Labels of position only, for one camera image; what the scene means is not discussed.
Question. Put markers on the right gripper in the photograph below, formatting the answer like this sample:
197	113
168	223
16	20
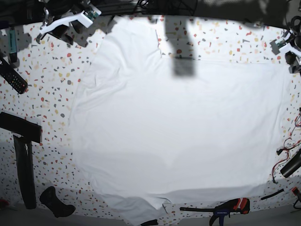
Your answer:
60	31

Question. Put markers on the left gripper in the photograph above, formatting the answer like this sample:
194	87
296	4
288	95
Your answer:
293	59

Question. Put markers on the white T-shirt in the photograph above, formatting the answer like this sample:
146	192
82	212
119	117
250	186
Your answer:
147	130

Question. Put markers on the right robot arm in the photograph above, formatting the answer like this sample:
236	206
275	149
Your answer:
62	6

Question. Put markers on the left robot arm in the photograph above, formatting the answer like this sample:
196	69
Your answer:
295	24

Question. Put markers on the blue highlighter marker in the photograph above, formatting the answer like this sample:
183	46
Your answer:
12	45

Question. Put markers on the black remote control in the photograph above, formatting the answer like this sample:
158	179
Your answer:
12	77

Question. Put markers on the black cylinder tube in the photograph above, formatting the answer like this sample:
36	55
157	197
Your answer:
292	165

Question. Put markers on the black T-shaped stand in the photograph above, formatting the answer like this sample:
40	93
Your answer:
24	133

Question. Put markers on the small red clip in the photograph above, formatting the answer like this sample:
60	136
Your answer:
295	190

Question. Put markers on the black orange bar clamp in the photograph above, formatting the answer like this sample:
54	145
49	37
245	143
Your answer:
238	205

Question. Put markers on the black game controller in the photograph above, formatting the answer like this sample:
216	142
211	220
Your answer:
58	208

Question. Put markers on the small black flat bar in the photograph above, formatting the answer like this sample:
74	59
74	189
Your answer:
150	223

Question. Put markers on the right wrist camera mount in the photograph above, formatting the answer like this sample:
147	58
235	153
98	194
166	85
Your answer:
86	18

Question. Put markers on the black cable sleeve piece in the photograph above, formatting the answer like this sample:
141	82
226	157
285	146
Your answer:
272	195

